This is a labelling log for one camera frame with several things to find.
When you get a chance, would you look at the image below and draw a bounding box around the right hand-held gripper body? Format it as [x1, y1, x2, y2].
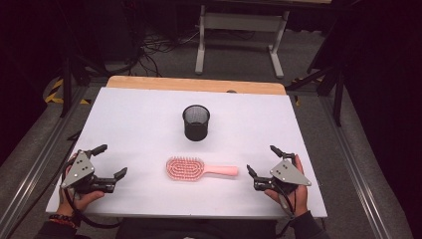
[253, 158, 313, 196]

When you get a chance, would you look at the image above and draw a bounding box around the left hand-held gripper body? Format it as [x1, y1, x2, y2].
[61, 149, 116, 195]

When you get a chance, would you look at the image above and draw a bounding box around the pink hairbrush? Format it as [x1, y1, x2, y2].
[165, 155, 240, 182]

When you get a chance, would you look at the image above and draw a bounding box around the black mesh pen cup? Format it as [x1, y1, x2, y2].
[181, 104, 211, 142]

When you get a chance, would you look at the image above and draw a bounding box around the person's right hand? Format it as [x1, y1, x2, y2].
[264, 153, 311, 219]

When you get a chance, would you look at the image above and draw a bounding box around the person's left hand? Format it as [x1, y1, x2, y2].
[56, 154, 106, 217]

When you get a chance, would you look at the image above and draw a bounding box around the white table cover board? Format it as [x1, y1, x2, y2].
[45, 87, 328, 220]

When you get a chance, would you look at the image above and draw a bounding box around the yellow black floor tape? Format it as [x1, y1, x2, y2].
[44, 77, 92, 106]
[290, 77, 324, 108]

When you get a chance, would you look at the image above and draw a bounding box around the black metal stand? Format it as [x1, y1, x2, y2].
[286, 33, 347, 127]
[56, 0, 112, 119]

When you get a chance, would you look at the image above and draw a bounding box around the person's dark lap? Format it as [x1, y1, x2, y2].
[114, 217, 279, 239]

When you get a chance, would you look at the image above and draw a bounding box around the white-legged desk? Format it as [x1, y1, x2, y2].
[194, 4, 291, 80]

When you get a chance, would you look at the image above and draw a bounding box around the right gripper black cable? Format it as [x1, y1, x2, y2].
[274, 181, 297, 239]

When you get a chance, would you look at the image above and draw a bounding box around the aluminium floor rail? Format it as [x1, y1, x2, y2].
[0, 85, 90, 239]
[318, 95, 393, 239]

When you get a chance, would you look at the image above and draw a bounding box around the beaded bracelet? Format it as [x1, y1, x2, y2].
[48, 213, 80, 231]

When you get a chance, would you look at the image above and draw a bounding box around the bundle of floor cables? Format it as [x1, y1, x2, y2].
[137, 28, 202, 78]

